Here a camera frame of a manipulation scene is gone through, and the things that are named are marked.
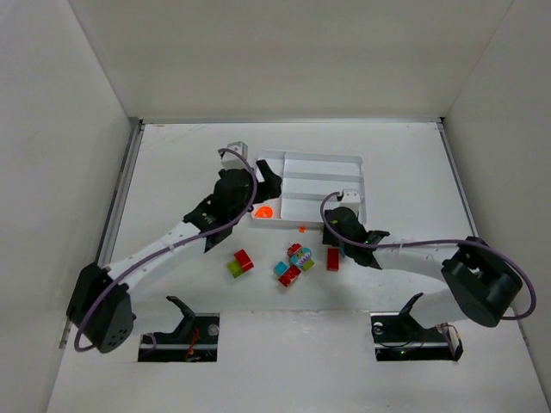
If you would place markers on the red sloped lego brick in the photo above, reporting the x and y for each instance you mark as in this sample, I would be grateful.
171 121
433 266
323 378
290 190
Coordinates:
293 249

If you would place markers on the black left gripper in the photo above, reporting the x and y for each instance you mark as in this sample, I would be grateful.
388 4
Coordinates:
256 185

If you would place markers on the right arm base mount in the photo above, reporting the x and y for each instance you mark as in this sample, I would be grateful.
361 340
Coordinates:
398 337

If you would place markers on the red long lego brick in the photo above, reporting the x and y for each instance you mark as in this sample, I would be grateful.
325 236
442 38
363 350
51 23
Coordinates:
333 260

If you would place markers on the white divided sorting tray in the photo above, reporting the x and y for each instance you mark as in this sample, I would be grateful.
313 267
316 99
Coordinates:
306 180

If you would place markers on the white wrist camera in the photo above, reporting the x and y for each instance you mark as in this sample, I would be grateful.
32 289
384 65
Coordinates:
350 198
234 155

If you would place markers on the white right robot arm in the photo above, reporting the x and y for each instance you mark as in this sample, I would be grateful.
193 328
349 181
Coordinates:
480 285

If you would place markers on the red 2x4 lego brick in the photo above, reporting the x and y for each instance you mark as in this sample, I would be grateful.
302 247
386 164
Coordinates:
289 276

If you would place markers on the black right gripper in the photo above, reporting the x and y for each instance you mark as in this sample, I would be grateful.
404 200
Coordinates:
334 231

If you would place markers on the red and green lego block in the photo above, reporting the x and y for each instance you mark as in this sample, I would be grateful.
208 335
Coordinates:
240 264

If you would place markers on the orange dome lego piece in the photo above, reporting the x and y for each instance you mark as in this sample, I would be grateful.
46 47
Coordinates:
264 212

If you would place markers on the cyan small lego brick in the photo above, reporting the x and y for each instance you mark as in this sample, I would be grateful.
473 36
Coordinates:
280 268

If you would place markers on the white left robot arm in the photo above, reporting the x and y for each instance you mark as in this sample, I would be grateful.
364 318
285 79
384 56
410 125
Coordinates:
101 303

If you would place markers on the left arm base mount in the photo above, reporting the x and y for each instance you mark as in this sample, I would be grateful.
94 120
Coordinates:
193 340

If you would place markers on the colorful monster lego figure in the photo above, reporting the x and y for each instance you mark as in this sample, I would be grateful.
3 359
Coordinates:
302 259

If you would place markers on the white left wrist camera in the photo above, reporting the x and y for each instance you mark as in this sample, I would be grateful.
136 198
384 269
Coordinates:
234 155

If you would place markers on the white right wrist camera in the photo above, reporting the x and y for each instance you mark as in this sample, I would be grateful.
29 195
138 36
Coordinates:
350 198

